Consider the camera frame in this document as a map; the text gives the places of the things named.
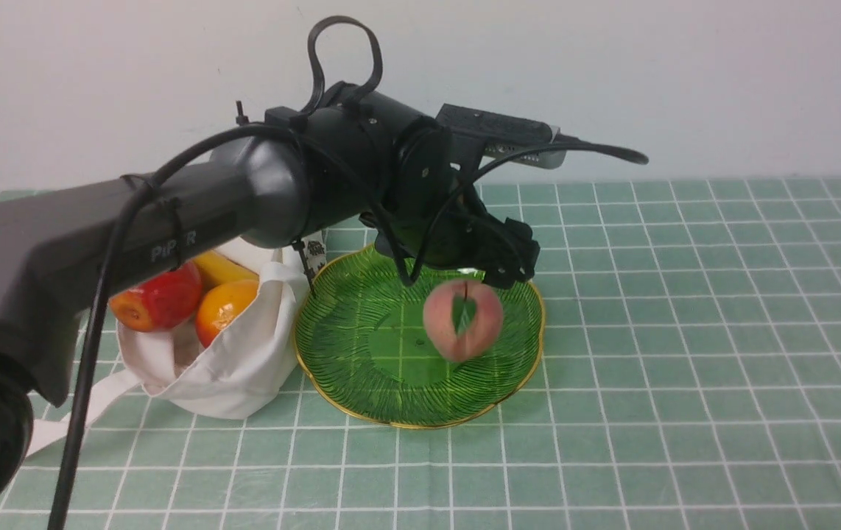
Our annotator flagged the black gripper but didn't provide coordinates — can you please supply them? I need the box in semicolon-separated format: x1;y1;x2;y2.
373;190;541;291

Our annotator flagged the pink peach with leaf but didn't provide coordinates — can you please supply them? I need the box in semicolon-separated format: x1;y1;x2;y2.
423;279;504;363

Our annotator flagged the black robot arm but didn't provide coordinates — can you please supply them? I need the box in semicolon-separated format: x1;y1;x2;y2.
0;82;541;494

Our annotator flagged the orange fruit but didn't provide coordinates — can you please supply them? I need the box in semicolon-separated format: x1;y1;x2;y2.
194;279;259;347

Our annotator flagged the white cloth tote bag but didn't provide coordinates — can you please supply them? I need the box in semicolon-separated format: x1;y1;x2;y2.
23;230;328;459

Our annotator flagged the green glass plate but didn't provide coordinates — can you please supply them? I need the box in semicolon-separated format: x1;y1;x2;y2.
293;246;546;429

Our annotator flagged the checkered green tablecloth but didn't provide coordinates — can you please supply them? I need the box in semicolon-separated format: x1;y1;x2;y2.
0;177;841;530

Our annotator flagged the yellow banana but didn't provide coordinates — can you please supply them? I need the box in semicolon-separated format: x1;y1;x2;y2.
190;250;258;292

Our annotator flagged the red apple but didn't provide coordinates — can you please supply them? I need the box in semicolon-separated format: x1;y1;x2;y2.
108;262;204;333

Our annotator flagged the black cable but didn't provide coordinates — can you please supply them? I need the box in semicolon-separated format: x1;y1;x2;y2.
47;15;650;530

